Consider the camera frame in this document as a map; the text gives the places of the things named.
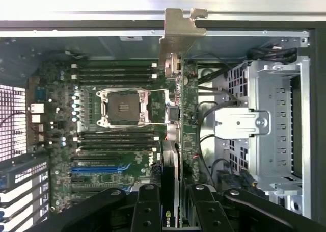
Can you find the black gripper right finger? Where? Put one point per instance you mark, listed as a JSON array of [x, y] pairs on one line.
[[211, 214]]

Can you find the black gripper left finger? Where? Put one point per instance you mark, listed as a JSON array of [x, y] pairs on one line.
[[149, 209]]

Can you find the blue expansion slot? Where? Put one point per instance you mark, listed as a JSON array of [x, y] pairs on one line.
[[96, 169]]

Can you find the CPU socket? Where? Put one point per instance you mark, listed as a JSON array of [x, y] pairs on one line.
[[123, 107]]

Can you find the green motherboard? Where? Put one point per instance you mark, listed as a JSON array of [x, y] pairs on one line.
[[58, 153]]

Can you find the metal drive cage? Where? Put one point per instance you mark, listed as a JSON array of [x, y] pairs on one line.
[[275, 102]]

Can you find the open dark PC case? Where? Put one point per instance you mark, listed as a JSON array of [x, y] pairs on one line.
[[114, 48]]

